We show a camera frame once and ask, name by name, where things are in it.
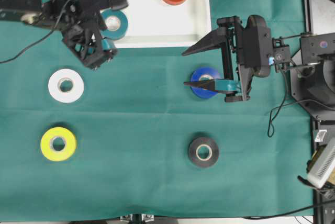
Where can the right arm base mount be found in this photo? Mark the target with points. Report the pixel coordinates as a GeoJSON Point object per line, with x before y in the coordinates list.
{"type": "Point", "coordinates": [312, 84]}

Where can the green table cloth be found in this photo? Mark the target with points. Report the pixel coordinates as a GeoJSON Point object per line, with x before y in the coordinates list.
{"type": "Point", "coordinates": [133, 126]}

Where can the black tape roll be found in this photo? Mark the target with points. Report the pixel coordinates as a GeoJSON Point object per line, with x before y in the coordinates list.
{"type": "Point", "coordinates": [213, 150]}

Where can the white tape roll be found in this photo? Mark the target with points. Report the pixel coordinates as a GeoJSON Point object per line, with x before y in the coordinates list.
{"type": "Point", "coordinates": [57, 78]}

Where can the metal clamp at table edge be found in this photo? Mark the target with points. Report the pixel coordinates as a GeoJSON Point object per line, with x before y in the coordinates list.
{"type": "Point", "coordinates": [137, 218]}

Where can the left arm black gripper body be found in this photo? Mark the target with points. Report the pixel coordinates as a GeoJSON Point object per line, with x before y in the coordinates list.
{"type": "Point", "coordinates": [62, 15]}

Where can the white power adapter box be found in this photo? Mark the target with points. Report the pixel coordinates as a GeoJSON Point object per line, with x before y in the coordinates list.
{"type": "Point", "coordinates": [323, 167]}

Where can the yellow tape roll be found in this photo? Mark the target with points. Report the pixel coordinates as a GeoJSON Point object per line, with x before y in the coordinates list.
{"type": "Point", "coordinates": [46, 144]}

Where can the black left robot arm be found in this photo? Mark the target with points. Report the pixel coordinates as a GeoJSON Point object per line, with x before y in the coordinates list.
{"type": "Point", "coordinates": [25, 11]}

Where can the teal green tape roll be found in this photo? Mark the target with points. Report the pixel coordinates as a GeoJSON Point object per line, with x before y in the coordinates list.
{"type": "Point", "coordinates": [116, 23]}

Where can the blue tape roll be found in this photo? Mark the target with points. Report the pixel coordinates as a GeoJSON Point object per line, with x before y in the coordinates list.
{"type": "Point", "coordinates": [202, 74]}

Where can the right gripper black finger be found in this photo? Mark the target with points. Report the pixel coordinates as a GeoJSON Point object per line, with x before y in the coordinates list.
{"type": "Point", "coordinates": [211, 41]}
{"type": "Point", "coordinates": [223, 86]}

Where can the white plastic tray case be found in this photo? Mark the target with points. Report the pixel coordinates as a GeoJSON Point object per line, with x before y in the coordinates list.
{"type": "Point", "coordinates": [154, 23]}

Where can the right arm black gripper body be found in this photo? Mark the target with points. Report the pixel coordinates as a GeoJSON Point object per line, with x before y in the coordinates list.
{"type": "Point", "coordinates": [256, 51]}

